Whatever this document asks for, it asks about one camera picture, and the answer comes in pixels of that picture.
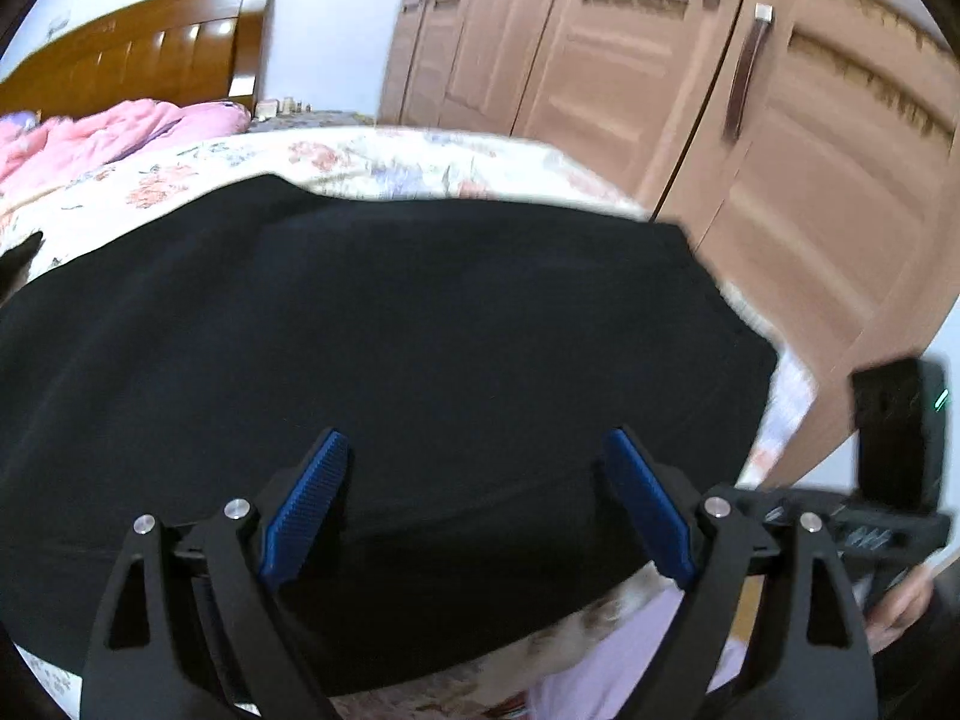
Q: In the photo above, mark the black pants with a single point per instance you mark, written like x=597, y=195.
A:
x=420, y=330

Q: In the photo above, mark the floral covered nightstand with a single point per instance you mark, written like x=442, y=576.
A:
x=315, y=118

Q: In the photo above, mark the pink quilt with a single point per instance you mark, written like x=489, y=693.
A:
x=105, y=135

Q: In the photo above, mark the wooden headboard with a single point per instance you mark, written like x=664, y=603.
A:
x=150, y=52

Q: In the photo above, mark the small bottles on nightstand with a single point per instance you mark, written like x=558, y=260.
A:
x=281, y=103

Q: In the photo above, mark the wooden wardrobe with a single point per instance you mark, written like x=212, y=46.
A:
x=675, y=90

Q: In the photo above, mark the purple floral pillow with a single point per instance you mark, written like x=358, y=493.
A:
x=21, y=120

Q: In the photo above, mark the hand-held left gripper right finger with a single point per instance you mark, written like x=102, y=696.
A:
x=649, y=510

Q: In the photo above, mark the person's lilac clothing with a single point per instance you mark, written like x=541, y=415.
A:
x=622, y=660

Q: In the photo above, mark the person's right hand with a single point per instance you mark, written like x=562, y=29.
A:
x=904, y=604

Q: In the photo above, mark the floral bed sheet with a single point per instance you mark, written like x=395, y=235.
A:
x=420, y=165

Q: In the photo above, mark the white wall socket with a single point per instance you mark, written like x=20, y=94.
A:
x=57, y=24

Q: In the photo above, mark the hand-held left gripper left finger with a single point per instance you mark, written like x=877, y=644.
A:
x=307, y=510

